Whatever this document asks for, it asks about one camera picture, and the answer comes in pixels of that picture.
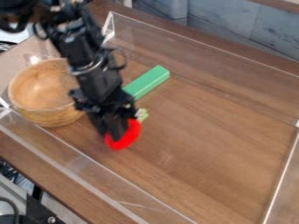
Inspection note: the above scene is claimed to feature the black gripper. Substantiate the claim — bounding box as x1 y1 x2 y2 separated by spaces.
68 68 136 141

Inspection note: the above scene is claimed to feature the red fruit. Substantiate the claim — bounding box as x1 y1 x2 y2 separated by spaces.
104 108 149 151

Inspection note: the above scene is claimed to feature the wooden bowl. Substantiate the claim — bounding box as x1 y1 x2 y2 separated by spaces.
8 58 84 127

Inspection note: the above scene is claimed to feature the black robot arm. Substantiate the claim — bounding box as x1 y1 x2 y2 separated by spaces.
0 0 141 144

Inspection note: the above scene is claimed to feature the green rectangular block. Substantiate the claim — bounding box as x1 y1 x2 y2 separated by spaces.
123 65 171 101

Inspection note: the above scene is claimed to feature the black table clamp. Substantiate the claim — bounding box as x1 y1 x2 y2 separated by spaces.
25 186 65 224

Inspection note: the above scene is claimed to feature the clear acrylic corner bracket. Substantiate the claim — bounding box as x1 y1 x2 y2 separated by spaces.
101 11 115 42

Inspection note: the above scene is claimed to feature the black cable loop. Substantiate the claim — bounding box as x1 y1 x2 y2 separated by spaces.
0 197 21 224

